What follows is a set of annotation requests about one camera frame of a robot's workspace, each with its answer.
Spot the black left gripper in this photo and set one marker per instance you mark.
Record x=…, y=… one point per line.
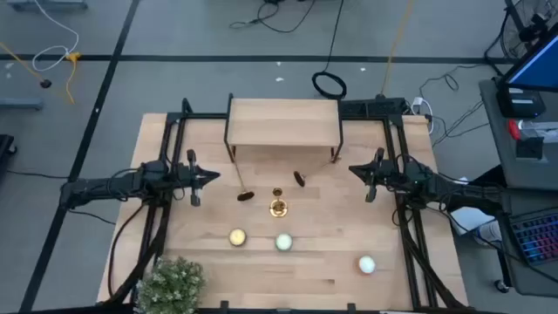
x=194, y=176

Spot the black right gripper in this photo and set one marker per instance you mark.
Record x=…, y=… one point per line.
x=381, y=174

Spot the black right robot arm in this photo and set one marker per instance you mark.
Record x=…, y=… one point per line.
x=457, y=189

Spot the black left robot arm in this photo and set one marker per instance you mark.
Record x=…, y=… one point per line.
x=100, y=187

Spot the wooden shelf riser black legs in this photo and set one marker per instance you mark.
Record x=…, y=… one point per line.
x=283, y=122

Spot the white flat box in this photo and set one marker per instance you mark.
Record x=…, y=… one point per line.
x=471, y=216

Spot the green white flowering plant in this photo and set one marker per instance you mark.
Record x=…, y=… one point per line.
x=172, y=285

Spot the person's shoe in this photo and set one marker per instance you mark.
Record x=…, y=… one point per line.
x=490, y=233

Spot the small black box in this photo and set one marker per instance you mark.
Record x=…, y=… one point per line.
x=529, y=148

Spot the black label printer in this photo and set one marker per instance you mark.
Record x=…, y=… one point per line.
x=519, y=104

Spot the blue keyboard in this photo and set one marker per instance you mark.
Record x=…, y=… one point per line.
x=538, y=237

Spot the black standing fan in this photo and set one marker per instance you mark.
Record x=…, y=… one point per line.
x=512, y=39

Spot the grey floor bar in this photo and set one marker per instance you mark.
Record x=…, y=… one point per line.
x=22, y=104

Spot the grey rolling desk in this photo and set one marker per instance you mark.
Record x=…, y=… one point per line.
x=536, y=279

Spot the black cart with wheel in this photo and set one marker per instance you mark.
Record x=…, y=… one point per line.
x=5, y=152

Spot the black computer monitor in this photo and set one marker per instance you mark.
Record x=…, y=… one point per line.
x=540, y=65

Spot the grey cart base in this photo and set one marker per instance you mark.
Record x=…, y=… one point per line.
x=48, y=4

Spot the grey camera on black frame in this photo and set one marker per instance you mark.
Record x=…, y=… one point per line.
x=196, y=116

